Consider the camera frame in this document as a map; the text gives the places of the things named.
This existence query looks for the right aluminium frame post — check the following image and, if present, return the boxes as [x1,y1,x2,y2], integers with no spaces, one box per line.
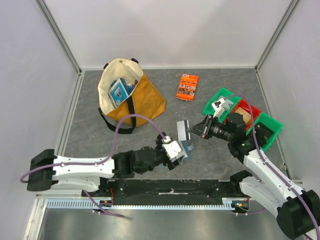
[254,0,300,74]

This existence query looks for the black cards in bin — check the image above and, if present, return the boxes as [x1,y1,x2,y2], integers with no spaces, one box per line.
[254,122,274,148]

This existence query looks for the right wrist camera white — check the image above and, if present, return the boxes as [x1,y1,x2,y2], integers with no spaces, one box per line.
[211,97,227,118]

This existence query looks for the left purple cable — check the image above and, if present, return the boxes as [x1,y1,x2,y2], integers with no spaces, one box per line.
[19,114,171,218]

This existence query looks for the green bin far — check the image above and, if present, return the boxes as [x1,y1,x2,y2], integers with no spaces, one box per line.
[202,87,241,123]

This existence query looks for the gold cards in bin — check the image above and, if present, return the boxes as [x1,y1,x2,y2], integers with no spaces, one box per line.
[234,107,252,126]

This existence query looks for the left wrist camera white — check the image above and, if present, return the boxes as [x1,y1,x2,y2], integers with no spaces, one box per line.
[161,135,185,162]

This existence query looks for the blue box in bag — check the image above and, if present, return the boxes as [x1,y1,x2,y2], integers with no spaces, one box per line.
[108,78,135,107]

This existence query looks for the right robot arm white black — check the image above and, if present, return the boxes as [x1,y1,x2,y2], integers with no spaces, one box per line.
[187,112,320,240]

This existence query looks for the orange screw box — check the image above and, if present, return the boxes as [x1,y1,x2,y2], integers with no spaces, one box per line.
[176,73,199,101]

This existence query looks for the green bin near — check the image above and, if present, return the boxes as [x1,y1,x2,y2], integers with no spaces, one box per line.
[253,112,284,152]

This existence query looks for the left aluminium frame post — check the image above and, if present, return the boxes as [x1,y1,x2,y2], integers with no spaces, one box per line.
[35,0,82,75]

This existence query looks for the green bin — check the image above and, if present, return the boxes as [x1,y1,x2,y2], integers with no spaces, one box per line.
[253,112,284,152]
[202,87,241,123]

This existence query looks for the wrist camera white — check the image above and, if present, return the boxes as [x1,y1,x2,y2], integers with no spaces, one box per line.
[161,135,185,162]
[211,97,227,118]

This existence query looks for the aluminium frame post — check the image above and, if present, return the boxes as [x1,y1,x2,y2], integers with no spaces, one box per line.
[254,0,300,74]
[35,0,82,75]

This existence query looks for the purple cable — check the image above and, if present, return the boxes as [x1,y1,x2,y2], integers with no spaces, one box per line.
[223,94,320,240]
[19,114,171,218]

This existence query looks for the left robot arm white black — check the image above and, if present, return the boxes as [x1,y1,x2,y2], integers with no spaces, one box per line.
[26,135,188,197]

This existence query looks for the slotted cable duct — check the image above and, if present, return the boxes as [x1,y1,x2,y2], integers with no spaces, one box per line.
[46,198,235,211]

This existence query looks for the blue card holder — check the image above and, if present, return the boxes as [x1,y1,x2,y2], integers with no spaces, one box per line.
[167,141,194,168]

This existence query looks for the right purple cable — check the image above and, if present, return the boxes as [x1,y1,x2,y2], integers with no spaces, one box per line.
[223,94,320,240]

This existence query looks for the tan tote bag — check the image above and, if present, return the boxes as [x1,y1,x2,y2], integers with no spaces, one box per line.
[97,57,166,132]

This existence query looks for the silver cards in bin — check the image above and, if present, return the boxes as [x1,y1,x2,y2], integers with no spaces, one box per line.
[219,95,234,111]

